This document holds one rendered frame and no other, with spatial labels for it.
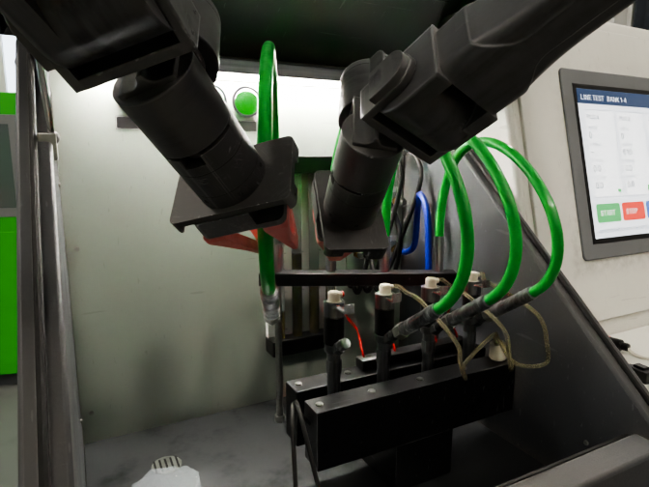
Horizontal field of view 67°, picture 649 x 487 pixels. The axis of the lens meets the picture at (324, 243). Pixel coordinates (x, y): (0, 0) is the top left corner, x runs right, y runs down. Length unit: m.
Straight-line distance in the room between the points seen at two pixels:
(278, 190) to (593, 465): 0.48
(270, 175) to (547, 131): 0.65
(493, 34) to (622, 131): 0.77
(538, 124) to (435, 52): 0.57
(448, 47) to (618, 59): 0.81
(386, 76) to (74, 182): 0.56
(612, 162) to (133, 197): 0.85
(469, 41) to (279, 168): 0.16
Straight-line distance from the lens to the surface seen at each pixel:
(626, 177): 1.09
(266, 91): 0.48
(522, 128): 0.91
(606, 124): 1.07
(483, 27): 0.37
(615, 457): 0.70
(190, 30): 0.31
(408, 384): 0.71
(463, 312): 0.68
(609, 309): 1.02
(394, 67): 0.39
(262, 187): 0.37
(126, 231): 0.84
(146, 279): 0.86
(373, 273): 0.81
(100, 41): 0.30
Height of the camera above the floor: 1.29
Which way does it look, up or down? 10 degrees down
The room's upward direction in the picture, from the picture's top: straight up
